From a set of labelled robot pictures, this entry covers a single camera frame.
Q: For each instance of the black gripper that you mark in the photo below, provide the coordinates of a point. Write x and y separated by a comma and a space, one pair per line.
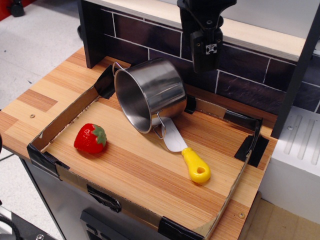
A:
201, 20

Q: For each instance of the stainless steel pot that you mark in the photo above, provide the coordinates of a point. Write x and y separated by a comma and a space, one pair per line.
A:
149, 93

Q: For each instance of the cardboard fence with black tape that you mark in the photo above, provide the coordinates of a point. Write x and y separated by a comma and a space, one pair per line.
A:
135, 188

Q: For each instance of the light wood shelf board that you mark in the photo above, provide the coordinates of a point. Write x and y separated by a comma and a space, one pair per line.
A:
248, 36

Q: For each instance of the black shelf side panel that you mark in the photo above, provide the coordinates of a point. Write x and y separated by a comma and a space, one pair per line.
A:
91, 24

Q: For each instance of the white grooved sink drainboard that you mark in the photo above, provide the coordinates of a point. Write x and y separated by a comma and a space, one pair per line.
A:
299, 141

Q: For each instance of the red toy strawberry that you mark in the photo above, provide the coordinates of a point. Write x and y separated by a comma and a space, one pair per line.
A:
91, 138

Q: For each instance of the yellow handled toy knife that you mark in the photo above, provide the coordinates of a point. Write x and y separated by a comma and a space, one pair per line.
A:
199, 171

